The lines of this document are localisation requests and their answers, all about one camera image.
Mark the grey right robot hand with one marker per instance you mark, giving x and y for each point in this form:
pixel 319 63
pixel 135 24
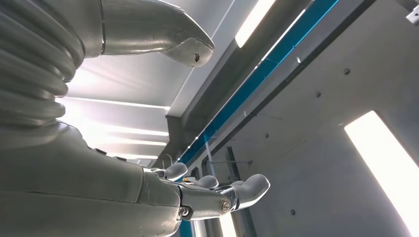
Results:
pixel 72 183

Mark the rectangular ceiling light panel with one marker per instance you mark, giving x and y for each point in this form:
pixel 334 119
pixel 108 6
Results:
pixel 252 23
pixel 386 163

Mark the blue ceiling beam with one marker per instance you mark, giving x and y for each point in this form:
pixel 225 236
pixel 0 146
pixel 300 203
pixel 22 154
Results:
pixel 248 85

